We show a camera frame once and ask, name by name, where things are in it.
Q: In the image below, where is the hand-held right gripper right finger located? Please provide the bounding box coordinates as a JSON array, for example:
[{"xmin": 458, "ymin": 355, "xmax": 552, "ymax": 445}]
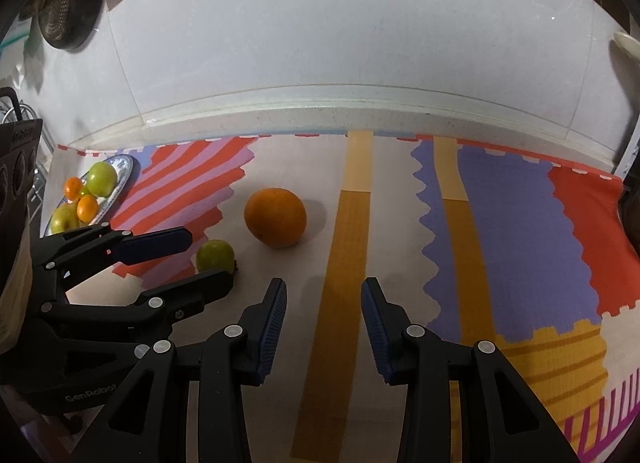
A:
[{"xmin": 360, "ymin": 276, "xmax": 583, "ymax": 463}]

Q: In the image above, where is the black wire dish rack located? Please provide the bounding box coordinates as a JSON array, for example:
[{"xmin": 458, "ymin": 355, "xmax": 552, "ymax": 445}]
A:
[{"xmin": 0, "ymin": 86, "xmax": 57, "ymax": 224}]

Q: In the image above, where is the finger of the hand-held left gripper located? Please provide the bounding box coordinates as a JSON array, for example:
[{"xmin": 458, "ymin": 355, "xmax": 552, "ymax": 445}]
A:
[
  {"xmin": 41, "ymin": 268, "xmax": 236, "ymax": 333},
  {"xmin": 30, "ymin": 221, "xmax": 194, "ymax": 290}
]

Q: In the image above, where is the white saucepan with cream handle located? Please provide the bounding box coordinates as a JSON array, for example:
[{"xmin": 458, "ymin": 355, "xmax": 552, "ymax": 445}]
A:
[{"xmin": 610, "ymin": 30, "xmax": 640, "ymax": 62}]

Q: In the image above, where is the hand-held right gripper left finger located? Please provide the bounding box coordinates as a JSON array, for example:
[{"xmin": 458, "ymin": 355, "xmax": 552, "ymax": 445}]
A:
[{"xmin": 70, "ymin": 277, "xmax": 289, "ymax": 463}]

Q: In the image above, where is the green tomato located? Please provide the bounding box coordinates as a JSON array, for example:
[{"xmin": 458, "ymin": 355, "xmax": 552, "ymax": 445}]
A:
[{"xmin": 195, "ymin": 239, "xmax": 236, "ymax": 275}]

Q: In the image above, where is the colourful striped foam mat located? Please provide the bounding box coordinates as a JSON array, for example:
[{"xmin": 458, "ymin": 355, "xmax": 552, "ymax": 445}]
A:
[{"xmin": 42, "ymin": 130, "xmax": 640, "ymax": 463}]

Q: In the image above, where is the blue patterned white plate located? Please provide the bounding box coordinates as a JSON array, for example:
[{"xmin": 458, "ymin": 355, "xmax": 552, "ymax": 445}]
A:
[{"xmin": 42, "ymin": 154, "xmax": 135, "ymax": 238}]

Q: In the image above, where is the large yellow-green pear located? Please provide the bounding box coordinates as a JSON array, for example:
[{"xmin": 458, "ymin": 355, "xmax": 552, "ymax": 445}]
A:
[{"xmin": 49, "ymin": 204, "xmax": 81, "ymax": 234}]

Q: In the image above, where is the small green apple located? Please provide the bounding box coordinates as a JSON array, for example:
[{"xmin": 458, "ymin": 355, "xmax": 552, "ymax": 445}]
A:
[{"xmin": 87, "ymin": 161, "xmax": 119, "ymax": 198}]

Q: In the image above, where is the orange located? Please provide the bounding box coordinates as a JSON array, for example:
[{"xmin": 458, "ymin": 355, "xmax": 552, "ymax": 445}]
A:
[
  {"xmin": 243, "ymin": 186, "xmax": 308, "ymax": 249},
  {"xmin": 76, "ymin": 194, "xmax": 100, "ymax": 224}
]

